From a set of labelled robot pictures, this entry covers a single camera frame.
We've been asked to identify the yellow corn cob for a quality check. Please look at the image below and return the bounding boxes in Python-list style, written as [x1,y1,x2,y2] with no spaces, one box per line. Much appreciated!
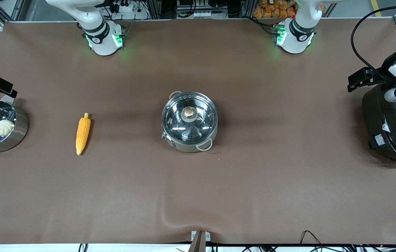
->
[75,112,92,156]

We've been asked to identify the glass pot lid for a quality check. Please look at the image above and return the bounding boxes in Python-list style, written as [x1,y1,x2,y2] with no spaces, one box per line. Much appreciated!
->
[162,92,218,144]

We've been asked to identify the steel steamer pot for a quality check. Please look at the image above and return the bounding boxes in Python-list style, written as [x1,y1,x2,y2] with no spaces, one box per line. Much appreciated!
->
[0,95,30,158]

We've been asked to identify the white steamed bun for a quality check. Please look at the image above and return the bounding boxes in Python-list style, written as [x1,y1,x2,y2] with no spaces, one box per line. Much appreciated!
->
[0,120,15,137]

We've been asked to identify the black rice cooker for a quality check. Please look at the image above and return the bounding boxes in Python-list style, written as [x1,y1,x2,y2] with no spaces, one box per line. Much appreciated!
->
[361,82,396,166]

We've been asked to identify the bag of orange buns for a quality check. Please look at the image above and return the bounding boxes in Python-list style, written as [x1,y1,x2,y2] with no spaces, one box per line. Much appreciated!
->
[253,0,297,19]

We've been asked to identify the brown table mat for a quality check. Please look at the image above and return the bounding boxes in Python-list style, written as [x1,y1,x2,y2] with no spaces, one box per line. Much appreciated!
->
[0,17,396,245]

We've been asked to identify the black looped floor cable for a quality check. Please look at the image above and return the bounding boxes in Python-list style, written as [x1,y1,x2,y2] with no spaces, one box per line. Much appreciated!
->
[299,230,326,246]

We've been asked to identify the steel pot with handles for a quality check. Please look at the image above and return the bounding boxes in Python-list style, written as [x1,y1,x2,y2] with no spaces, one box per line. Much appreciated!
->
[161,91,219,153]

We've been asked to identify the metal table clamp bracket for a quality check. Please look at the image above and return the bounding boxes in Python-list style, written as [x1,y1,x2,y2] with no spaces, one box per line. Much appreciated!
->
[188,230,211,252]

